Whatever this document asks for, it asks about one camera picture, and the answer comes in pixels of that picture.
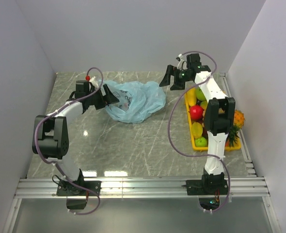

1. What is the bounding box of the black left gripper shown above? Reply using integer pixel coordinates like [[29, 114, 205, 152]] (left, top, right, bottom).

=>
[[86, 84, 119, 110]]

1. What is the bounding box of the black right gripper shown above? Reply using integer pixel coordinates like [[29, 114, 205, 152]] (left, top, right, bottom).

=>
[[159, 65, 191, 91]]

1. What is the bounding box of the light blue plastic bag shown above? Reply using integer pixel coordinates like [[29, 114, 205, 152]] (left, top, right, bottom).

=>
[[104, 80, 166, 123]]

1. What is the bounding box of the fake red apple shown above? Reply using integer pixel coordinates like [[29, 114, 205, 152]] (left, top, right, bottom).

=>
[[189, 105, 204, 120]]

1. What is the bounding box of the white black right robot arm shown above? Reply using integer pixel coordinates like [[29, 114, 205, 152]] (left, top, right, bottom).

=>
[[159, 51, 236, 195]]

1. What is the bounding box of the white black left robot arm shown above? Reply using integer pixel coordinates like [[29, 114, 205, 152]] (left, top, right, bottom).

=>
[[32, 80, 119, 196]]

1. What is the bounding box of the fake green apple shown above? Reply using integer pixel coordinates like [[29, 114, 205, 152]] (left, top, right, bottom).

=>
[[195, 88, 206, 101]]

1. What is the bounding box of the fake orange pineapple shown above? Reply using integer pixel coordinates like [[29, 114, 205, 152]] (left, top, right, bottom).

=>
[[225, 110, 245, 148]]

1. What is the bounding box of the yellow plastic tray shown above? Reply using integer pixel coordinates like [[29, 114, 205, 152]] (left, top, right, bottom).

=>
[[185, 88, 245, 151]]

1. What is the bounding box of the black box under left base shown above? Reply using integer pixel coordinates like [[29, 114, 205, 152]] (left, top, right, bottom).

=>
[[66, 198, 87, 210]]

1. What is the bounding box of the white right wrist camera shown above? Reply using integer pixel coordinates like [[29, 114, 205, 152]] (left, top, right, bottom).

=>
[[176, 54, 187, 70]]

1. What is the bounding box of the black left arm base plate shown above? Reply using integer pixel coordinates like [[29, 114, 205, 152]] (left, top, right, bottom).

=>
[[56, 181, 101, 197]]

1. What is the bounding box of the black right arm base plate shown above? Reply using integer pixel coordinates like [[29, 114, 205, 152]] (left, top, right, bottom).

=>
[[185, 180, 228, 196]]

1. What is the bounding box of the aluminium front rail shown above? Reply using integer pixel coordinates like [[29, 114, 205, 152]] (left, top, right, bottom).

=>
[[14, 177, 270, 199]]

